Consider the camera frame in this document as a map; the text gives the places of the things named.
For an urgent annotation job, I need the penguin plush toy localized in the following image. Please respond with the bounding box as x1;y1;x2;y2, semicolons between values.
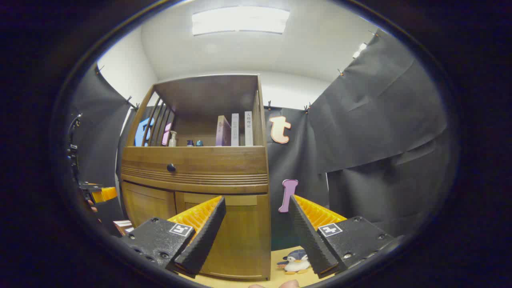
277;249;312;275

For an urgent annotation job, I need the plain white book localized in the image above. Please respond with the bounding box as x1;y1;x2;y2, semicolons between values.
231;113;240;146

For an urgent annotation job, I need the black backdrop cloth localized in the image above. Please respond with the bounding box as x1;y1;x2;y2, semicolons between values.
66;30;458;250

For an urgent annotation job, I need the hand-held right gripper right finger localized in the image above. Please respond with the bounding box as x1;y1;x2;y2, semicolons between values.
288;194;396;279

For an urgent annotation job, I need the purple book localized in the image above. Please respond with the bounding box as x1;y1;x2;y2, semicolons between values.
216;115;232;146

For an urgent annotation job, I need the large ceiling light panel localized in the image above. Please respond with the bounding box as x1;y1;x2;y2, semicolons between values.
192;6;290;36

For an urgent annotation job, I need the wooden shoe cabinet door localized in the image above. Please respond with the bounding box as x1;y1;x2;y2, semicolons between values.
175;191;269;279
121;181;177;229

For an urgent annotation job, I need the white book with black lettering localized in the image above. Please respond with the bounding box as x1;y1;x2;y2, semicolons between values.
244;111;254;146

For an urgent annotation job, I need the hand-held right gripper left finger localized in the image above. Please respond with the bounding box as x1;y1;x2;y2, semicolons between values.
119;195;227;276

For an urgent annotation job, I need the wooden double-door shoe cabinet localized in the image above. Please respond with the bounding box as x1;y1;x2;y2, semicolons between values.
120;74;272;280

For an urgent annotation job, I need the wooden ribbed drawer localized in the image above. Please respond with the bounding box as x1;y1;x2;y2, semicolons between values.
121;146;269;195

